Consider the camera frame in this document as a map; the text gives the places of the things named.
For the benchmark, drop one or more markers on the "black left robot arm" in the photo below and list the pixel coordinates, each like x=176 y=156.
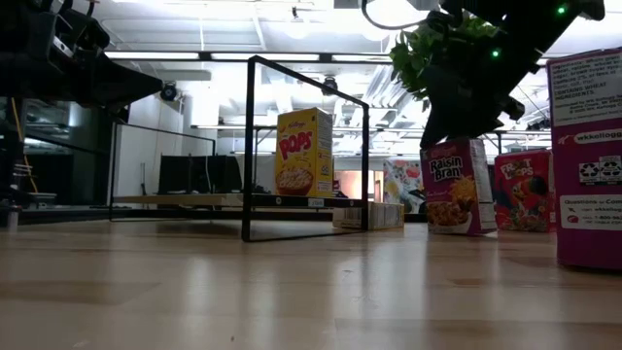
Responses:
x=29 y=24

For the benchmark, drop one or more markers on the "red Froot Loops cereal box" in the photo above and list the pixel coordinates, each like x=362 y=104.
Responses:
x=522 y=194

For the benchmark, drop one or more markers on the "green potted plant black pot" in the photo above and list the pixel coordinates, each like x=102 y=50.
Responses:
x=413 y=58

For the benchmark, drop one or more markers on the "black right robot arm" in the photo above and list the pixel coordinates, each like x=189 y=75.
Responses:
x=534 y=29

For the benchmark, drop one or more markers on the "yellow Corn Pops cereal box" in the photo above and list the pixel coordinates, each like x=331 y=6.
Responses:
x=301 y=146
x=389 y=216

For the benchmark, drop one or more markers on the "black aluminium table frame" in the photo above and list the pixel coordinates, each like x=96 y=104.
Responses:
x=73 y=215

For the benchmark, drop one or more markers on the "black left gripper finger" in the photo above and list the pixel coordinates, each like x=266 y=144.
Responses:
x=126 y=85

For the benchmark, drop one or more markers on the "floral print hanging cloth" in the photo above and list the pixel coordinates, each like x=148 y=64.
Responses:
x=403 y=185

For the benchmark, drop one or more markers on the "pink board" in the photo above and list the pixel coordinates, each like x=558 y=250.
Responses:
x=350 y=185

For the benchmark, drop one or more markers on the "black overhead light bar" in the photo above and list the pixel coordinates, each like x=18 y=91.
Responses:
x=150 y=55

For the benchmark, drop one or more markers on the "black computer monitor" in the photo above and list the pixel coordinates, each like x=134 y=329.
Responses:
x=223 y=175
x=175 y=175

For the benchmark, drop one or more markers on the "purple Raisin Bran cereal box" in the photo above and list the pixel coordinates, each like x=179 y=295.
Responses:
x=588 y=194
x=452 y=194

